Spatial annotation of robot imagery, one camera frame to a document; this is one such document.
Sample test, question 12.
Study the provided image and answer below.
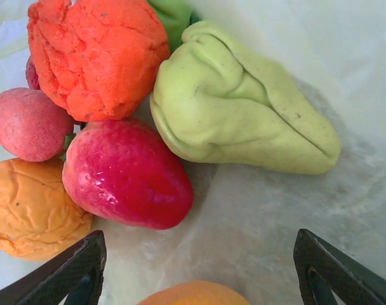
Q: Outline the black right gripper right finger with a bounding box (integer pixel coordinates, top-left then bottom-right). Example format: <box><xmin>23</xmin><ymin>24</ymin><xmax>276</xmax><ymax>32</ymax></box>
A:
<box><xmin>292</xmin><ymin>228</ymin><xmax>386</xmax><ymax>305</ymax></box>

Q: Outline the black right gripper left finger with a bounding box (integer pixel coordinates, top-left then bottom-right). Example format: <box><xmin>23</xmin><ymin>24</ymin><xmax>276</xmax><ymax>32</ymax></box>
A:
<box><xmin>0</xmin><ymin>229</ymin><xmax>107</xmax><ymax>305</ymax></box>

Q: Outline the pale orange toy fruit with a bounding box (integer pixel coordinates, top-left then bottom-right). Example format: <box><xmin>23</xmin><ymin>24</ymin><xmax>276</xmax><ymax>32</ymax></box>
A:
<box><xmin>0</xmin><ymin>158</ymin><xmax>95</xmax><ymax>262</ymax></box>

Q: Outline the glossy red toy fruit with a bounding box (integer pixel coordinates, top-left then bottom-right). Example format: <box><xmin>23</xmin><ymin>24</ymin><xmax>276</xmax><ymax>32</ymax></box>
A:
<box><xmin>62</xmin><ymin>118</ymin><xmax>195</xmax><ymax>231</ymax></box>

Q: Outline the smooth orange toy fruit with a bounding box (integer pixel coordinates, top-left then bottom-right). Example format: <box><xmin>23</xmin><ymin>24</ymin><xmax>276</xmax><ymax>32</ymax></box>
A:
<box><xmin>136</xmin><ymin>279</ymin><xmax>251</xmax><ymax>305</ymax></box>

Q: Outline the pink toy strawberry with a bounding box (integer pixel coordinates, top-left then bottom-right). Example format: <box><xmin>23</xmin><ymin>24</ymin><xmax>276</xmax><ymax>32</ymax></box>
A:
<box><xmin>0</xmin><ymin>87</ymin><xmax>86</xmax><ymax>163</ymax></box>

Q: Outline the yellow-green toy fruit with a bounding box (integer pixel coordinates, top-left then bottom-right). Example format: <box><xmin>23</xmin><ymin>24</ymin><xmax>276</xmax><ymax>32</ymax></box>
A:
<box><xmin>149</xmin><ymin>20</ymin><xmax>342</xmax><ymax>176</ymax></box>

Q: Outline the small dark red toy fruit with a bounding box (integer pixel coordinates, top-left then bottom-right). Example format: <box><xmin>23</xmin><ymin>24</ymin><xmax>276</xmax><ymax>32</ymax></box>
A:
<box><xmin>25</xmin><ymin>56</ymin><xmax>42</xmax><ymax>91</ymax></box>

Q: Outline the orange-red toy fruit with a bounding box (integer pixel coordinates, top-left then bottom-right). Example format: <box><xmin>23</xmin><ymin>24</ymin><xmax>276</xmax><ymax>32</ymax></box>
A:
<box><xmin>27</xmin><ymin>0</ymin><xmax>171</xmax><ymax>123</ymax></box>

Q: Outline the bright green toy fruit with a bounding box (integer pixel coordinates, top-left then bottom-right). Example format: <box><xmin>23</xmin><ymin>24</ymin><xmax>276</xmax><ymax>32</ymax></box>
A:
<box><xmin>147</xmin><ymin>0</ymin><xmax>202</xmax><ymax>55</ymax></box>

